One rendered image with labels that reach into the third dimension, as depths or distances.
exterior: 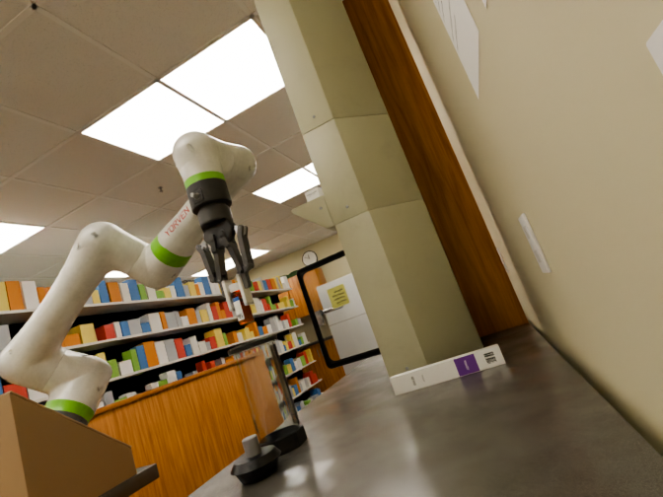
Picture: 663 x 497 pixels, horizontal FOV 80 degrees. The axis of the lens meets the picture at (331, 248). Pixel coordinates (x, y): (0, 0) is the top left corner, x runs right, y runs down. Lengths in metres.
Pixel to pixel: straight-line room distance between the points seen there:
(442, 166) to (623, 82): 1.23
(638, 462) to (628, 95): 0.32
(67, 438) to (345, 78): 1.24
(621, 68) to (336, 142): 0.97
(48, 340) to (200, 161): 0.71
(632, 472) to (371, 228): 0.82
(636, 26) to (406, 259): 0.93
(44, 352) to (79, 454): 0.31
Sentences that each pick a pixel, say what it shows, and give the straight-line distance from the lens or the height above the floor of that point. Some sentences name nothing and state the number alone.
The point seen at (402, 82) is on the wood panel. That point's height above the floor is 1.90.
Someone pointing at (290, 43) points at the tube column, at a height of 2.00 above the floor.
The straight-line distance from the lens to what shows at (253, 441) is 0.78.
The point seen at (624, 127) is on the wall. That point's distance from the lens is 0.31.
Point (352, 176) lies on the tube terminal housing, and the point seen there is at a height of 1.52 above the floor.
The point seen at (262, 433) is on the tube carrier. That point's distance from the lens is 0.88.
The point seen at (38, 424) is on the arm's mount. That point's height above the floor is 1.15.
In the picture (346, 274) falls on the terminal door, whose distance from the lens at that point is 1.47.
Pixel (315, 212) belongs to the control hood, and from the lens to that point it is 1.18.
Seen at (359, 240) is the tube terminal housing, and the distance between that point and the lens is 1.12.
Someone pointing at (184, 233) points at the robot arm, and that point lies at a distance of 1.17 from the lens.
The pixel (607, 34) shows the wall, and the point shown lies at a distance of 0.29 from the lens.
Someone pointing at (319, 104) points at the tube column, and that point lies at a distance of 1.27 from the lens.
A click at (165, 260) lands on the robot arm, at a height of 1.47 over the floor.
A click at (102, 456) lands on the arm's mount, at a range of 1.29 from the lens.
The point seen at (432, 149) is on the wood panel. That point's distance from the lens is 1.52.
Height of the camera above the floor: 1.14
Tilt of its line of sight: 10 degrees up
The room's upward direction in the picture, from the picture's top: 20 degrees counter-clockwise
